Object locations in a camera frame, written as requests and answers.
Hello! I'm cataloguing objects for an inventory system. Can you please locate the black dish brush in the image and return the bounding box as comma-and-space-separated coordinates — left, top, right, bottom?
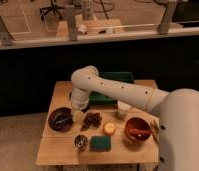
54, 116, 73, 125

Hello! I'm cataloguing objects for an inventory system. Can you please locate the purple bowl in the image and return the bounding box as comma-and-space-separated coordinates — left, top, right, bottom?
48, 107, 73, 132

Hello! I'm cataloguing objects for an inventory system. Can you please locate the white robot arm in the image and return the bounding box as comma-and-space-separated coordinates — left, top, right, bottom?
71, 66, 199, 171

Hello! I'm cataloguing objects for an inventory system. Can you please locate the red bowl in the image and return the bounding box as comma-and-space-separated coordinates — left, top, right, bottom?
124, 117, 152, 143

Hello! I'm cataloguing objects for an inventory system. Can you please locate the bunch of dark grapes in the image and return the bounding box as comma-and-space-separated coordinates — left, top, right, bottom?
81, 112, 102, 131

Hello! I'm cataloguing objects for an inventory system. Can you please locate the green plastic bin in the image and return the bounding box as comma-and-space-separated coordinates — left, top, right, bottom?
89, 72, 134, 105

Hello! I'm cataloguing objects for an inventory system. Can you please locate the small metal cup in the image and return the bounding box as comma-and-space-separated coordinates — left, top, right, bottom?
74, 135, 88, 151

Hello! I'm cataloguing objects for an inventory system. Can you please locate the yellow round fruit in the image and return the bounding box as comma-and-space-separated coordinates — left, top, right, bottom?
103, 122, 116, 135

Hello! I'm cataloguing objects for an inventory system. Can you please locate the green sponge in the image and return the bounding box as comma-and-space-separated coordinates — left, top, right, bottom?
90, 136, 111, 151

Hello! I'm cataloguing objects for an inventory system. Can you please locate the white cup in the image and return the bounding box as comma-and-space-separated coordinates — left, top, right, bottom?
117, 101, 132, 117

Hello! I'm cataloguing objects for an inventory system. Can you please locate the wooden table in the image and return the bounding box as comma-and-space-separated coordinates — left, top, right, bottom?
35, 79, 161, 167

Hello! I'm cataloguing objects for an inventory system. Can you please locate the orange carrot toy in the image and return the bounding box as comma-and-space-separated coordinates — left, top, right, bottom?
128, 129, 152, 135

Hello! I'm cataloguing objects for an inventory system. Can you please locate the wooden spoon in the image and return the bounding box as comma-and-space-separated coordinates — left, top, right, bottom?
150, 121, 159, 143

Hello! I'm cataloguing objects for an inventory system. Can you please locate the black office chair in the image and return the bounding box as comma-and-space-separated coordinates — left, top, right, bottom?
39, 0, 63, 20

